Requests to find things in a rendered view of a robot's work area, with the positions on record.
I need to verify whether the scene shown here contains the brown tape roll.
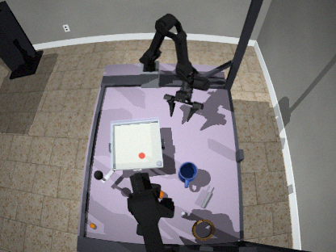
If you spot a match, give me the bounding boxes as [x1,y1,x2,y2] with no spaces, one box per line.
[191,220,215,241]

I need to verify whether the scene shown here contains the blue cup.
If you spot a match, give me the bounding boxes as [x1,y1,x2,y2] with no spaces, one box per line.
[178,162,198,188]

